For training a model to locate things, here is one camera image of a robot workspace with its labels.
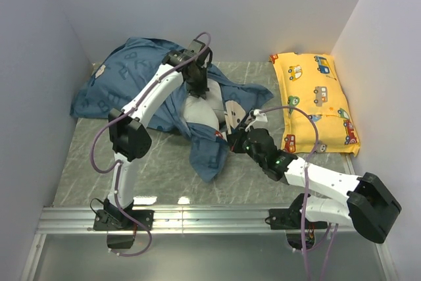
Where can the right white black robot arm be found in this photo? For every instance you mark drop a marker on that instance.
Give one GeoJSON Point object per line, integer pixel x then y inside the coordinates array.
{"type": "Point", "coordinates": [363, 202]}

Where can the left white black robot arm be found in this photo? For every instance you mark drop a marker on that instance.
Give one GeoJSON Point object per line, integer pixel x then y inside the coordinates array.
{"type": "Point", "coordinates": [127, 126]}

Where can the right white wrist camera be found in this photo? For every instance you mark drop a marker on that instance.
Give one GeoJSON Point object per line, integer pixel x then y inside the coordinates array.
{"type": "Point", "coordinates": [255, 119]}

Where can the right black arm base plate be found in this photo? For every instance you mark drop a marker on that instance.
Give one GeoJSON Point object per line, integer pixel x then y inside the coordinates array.
{"type": "Point", "coordinates": [290, 222]}

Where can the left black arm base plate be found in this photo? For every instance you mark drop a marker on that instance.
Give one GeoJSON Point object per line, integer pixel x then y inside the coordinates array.
{"type": "Point", "coordinates": [121, 231]}

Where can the yellow car print pillow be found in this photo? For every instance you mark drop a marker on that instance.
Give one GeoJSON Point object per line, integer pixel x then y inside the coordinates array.
{"type": "Point", "coordinates": [309, 86]}

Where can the white pillow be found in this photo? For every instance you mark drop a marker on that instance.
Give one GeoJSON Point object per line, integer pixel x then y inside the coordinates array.
{"type": "Point", "coordinates": [205, 112]}

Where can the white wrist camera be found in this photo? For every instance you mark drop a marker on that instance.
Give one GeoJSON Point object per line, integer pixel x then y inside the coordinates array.
{"type": "Point", "coordinates": [195, 47]}
{"type": "Point", "coordinates": [255, 119]}

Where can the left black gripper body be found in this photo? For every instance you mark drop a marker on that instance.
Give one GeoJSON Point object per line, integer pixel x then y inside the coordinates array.
{"type": "Point", "coordinates": [198, 81]}

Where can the aluminium side rail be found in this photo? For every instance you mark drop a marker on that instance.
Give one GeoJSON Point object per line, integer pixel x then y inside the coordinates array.
{"type": "Point", "coordinates": [348, 164]}

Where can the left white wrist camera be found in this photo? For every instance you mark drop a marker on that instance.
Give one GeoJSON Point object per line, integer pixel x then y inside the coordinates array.
{"type": "Point", "coordinates": [195, 47]}

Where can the aluminium mounting rail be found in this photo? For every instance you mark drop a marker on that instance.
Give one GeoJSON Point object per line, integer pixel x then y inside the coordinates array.
{"type": "Point", "coordinates": [167, 219]}

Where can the blue cartoon mouse pillowcase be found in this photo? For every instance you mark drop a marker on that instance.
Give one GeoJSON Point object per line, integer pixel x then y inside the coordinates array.
{"type": "Point", "coordinates": [127, 70]}

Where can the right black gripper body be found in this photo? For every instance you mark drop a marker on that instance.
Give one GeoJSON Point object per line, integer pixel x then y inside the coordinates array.
{"type": "Point", "coordinates": [241, 145]}

